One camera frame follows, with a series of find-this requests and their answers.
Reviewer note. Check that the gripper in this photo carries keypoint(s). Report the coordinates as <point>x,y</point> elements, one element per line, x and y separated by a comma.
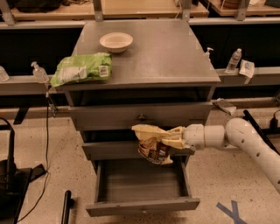
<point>193,136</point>

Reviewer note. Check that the brown chip bag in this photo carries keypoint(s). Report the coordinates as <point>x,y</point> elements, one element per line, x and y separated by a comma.
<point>150,144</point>

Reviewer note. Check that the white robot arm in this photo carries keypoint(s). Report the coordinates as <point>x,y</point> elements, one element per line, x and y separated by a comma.
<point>237,133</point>

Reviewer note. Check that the top grey drawer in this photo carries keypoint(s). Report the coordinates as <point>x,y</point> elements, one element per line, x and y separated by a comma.
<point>122,117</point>

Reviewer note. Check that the grey drawer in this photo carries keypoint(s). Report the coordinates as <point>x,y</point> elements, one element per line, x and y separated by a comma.
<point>111,150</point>
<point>136,186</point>
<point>122,117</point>

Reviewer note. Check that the grey drawer cabinet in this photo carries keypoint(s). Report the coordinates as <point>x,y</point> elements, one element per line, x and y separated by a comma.
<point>164,64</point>

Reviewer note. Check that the middle grey drawer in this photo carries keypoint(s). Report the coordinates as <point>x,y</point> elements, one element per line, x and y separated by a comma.
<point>111,150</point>

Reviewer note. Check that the bottom grey drawer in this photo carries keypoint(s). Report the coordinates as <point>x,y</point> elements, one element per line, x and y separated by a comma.
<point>136,186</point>

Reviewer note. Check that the green chip bag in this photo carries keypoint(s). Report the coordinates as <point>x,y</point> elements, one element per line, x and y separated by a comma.
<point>80,68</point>

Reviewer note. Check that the folded grey cloth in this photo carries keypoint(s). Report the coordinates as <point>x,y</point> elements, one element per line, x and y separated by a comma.
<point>225,106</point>

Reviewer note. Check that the black stand leg right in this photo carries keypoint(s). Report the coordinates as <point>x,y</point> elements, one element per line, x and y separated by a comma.
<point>273,129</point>

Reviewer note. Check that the right sanitizer pump bottle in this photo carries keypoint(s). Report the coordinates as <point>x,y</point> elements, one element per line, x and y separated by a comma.
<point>208,52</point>

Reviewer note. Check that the sanitizer pump bottle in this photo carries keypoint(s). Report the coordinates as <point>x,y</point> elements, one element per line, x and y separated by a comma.
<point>208,52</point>
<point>39,73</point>

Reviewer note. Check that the white packet on ledge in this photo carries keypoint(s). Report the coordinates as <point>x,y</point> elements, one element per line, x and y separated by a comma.
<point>247,68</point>

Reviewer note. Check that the clear water bottle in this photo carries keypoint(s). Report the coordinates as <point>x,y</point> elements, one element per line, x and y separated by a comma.
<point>234,60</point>

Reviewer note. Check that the white paper bowl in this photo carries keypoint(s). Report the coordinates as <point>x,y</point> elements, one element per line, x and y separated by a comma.
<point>116,42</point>

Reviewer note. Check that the black bar on floor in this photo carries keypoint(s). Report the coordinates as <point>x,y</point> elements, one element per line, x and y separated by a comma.
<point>68,204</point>

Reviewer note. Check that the wooden shelf board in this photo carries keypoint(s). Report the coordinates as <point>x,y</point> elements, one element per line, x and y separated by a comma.
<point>111,9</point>

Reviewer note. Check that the left sanitizer pump bottle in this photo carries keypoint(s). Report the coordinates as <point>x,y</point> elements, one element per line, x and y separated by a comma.
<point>39,73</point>

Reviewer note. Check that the black stand left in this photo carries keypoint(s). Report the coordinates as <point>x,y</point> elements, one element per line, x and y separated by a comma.
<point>14,182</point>

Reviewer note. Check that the clear bottle far left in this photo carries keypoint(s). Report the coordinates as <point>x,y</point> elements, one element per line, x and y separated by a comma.
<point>3,74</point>

